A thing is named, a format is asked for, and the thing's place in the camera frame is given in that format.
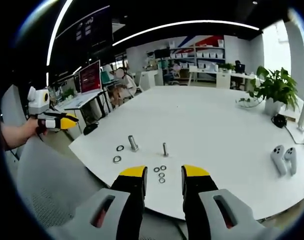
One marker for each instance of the green potted plant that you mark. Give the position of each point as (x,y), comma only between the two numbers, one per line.
(276,87)

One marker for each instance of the small steel washer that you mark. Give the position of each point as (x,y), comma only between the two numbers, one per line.
(162,180)
(163,167)
(156,169)
(162,174)

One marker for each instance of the red screen monitor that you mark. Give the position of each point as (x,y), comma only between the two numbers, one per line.
(90,77)

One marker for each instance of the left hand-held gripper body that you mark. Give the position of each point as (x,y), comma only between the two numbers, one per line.
(38,100)

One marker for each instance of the dark hanging ceiling screen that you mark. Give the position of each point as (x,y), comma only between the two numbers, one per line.
(91,25)

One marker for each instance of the small threaded stud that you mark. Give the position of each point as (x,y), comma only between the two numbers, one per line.
(164,149)

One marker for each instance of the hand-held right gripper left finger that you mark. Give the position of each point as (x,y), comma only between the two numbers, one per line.
(131,190)

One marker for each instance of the white office desk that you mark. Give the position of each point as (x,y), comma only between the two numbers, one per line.
(77,101)

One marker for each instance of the grey mesh chair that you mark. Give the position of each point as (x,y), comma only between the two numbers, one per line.
(52,180)

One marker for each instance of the large steel washer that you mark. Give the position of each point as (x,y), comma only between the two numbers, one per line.
(117,159)
(120,148)

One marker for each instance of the white stand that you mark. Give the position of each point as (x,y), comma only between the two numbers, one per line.
(302,115)

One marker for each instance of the long white background table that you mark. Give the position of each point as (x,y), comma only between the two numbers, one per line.
(221,75)

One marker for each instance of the black power adapter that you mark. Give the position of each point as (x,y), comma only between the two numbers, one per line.
(279,121)

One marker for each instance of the white storage shelf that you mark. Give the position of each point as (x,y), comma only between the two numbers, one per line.
(198,56)

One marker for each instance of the large threaded stud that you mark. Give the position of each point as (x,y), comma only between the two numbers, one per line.
(132,143)

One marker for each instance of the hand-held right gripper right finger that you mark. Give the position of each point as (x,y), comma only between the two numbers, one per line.
(199,190)

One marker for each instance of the grey game controller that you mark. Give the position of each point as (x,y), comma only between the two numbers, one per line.
(279,160)
(291,160)

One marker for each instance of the curved ceiling light strip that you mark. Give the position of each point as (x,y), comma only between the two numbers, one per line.
(54,42)
(186,27)

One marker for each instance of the person's left hand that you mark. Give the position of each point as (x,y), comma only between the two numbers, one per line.
(34,128)

